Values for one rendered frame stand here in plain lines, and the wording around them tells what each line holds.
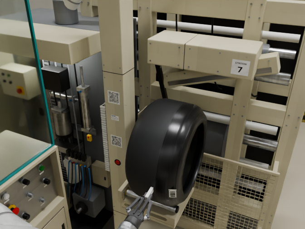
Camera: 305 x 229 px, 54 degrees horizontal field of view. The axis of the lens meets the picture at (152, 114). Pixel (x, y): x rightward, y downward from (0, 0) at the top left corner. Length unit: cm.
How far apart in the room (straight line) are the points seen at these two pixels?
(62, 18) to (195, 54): 90
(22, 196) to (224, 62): 127
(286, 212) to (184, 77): 193
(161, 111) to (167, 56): 34
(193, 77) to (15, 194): 118
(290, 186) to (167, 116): 232
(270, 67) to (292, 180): 218
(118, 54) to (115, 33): 11
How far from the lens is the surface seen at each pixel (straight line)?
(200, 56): 167
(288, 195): 354
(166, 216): 187
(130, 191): 193
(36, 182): 181
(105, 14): 156
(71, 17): 209
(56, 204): 195
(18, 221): 97
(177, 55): 172
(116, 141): 183
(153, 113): 159
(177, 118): 155
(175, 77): 192
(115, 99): 169
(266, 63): 176
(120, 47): 156
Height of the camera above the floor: 224
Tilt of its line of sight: 29 degrees down
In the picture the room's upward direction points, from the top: 1 degrees clockwise
